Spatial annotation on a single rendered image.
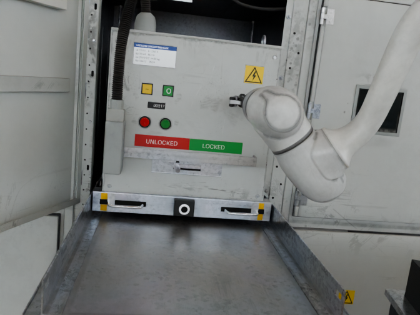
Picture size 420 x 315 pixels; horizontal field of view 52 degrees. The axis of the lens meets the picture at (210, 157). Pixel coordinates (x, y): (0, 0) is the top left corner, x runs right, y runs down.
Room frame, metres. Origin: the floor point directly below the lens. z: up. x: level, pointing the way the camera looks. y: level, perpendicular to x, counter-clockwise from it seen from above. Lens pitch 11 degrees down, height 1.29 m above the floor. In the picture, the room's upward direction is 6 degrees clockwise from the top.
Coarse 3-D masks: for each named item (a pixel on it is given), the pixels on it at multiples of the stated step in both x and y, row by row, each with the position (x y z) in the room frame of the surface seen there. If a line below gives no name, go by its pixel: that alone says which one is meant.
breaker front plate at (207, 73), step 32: (128, 64) 1.24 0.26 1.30; (192, 64) 1.26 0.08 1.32; (224, 64) 1.27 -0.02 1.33; (256, 64) 1.29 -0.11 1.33; (128, 96) 1.24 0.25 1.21; (160, 96) 1.25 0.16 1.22; (192, 96) 1.26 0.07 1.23; (224, 96) 1.27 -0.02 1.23; (128, 128) 1.24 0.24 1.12; (160, 128) 1.25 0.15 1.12; (192, 128) 1.26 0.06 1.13; (224, 128) 1.28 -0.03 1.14; (128, 160) 1.24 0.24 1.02; (160, 160) 1.25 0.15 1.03; (160, 192) 1.25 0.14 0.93; (192, 192) 1.27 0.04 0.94; (224, 192) 1.28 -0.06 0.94; (256, 192) 1.29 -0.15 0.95
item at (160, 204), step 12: (96, 192) 1.22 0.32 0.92; (108, 192) 1.22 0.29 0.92; (120, 192) 1.23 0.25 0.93; (132, 192) 1.24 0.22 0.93; (96, 204) 1.22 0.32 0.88; (120, 204) 1.23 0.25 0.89; (132, 204) 1.23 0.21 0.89; (144, 204) 1.24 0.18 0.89; (156, 204) 1.24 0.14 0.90; (168, 204) 1.25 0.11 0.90; (204, 204) 1.26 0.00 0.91; (216, 204) 1.26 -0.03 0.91; (228, 204) 1.27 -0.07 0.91; (240, 204) 1.27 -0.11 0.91; (264, 204) 1.28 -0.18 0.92; (204, 216) 1.26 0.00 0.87; (216, 216) 1.26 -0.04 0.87; (228, 216) 1.27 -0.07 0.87; (240, 216) 1.27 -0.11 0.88; (264, 216) 1.28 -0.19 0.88
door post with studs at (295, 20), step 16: (288, 0) 1.44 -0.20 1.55; (304, 0) 1.44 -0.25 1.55; (288, 16) 1.43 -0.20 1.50; (304, 16) 1.44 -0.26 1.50; (288, 32) 1.44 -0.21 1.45; (288, 48) 1.44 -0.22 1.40; (288, 64) 1.44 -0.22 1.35; (288, 80) 1.44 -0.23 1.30; (272, 160) 1.44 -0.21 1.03; (272, 176) 1.44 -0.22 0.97; (272, 192) 1.44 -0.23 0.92
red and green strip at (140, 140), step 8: (136, 136) 1.24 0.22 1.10; (144, 136) 1.25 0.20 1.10; (152, 136) 1.25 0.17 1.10; (160, 136) 1.25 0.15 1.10; (136, 144) 1.24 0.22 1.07; (144, 144) 1.25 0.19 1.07; (152, 144) 1.25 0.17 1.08; (160, 144) 1.25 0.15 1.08; (168, 144) 1.25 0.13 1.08; (176, 144) 1.26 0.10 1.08; (184, 144) 1.26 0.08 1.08; (192, 144) 1.26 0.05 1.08; (200, 144) 1.27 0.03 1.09; (208, 144) 1.27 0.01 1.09; (216, 144) 1.27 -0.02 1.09; (224, 144) 1.28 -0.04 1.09; (232, 144) 1.28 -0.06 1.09; (240, 144) 1.28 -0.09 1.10; (224, 152) 1.28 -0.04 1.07; (232, 152) 1.28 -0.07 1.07; (240, 152) 1.28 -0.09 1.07
